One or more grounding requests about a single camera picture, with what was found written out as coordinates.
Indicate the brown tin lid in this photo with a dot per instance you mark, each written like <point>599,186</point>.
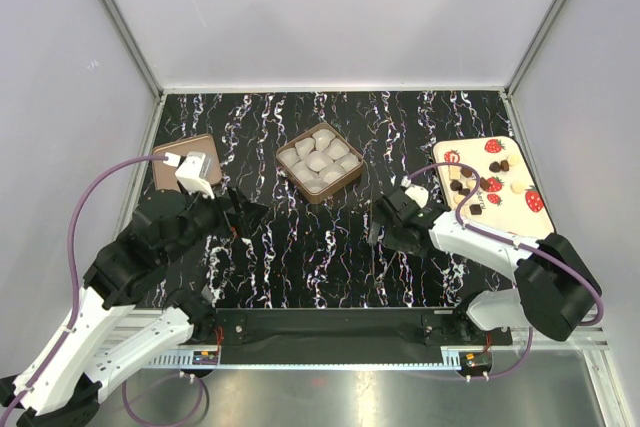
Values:
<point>164,174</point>

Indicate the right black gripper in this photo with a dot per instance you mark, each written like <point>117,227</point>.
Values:
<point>390,240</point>

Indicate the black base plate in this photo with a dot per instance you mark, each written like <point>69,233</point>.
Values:
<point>300,338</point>

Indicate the white paper cup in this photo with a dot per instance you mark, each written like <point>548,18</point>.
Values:
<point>336,149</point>

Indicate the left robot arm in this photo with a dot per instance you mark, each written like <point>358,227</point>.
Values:
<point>66,384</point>

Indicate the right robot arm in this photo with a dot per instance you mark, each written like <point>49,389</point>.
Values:
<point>553,288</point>

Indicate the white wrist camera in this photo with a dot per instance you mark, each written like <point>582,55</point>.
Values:
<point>420,195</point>
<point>191,172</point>

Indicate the white cable duct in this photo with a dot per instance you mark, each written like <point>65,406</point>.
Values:
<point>185,359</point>

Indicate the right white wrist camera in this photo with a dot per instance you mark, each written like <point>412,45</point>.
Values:
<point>420,195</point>

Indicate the strawberry pattern tray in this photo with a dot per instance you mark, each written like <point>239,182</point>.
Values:
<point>496,206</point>

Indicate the dark heart chocolate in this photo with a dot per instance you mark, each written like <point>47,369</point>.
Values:
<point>496,165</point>

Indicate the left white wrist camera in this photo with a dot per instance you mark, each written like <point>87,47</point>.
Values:
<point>191,172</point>

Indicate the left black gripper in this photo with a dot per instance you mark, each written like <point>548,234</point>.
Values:
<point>248,215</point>

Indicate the white round chocolate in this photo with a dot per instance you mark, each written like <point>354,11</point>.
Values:
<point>518,188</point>

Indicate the brown tin box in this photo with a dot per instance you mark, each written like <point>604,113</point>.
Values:
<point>314,174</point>

